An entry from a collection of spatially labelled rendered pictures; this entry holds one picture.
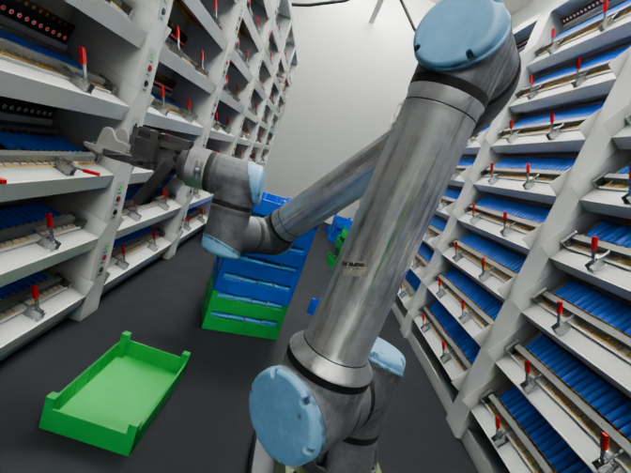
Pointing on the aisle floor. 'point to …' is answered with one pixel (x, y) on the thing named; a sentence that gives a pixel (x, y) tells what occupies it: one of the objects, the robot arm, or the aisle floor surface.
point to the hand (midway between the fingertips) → (95, 147)
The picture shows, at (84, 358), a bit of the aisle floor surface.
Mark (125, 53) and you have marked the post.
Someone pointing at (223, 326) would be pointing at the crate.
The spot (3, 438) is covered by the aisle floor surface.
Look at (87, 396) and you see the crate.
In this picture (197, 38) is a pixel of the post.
